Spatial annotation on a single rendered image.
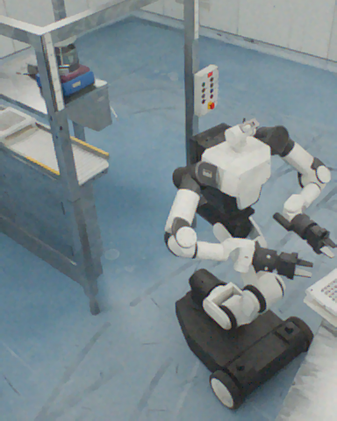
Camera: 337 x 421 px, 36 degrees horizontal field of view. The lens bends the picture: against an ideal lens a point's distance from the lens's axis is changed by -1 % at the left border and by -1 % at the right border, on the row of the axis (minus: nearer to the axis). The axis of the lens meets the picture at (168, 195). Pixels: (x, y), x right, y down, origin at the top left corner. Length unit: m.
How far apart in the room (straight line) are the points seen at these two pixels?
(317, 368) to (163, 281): 1.62
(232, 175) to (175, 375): 1.27
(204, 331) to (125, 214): 1.30
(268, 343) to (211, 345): 0.29
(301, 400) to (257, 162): 0.91
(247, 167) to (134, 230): 1.72
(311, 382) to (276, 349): 0.93
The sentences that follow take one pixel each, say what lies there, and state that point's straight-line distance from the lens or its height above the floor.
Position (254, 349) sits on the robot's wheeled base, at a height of 0.19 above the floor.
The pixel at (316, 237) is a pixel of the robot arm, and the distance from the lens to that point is 2.10.
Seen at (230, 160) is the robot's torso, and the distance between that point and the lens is 2.06.
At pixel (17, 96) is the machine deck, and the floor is 1.35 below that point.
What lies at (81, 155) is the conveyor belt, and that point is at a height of 0.91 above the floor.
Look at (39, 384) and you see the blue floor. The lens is 2.98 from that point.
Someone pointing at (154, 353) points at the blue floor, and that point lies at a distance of 2.98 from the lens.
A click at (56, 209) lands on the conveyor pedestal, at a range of 2.99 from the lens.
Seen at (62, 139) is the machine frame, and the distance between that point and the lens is 2.37.
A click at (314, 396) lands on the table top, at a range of 1.85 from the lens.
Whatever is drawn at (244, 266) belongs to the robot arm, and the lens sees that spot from 2.01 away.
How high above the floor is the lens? 2.45
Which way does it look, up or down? 38 degrees down
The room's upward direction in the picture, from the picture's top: 3 degrees counter-clockwise
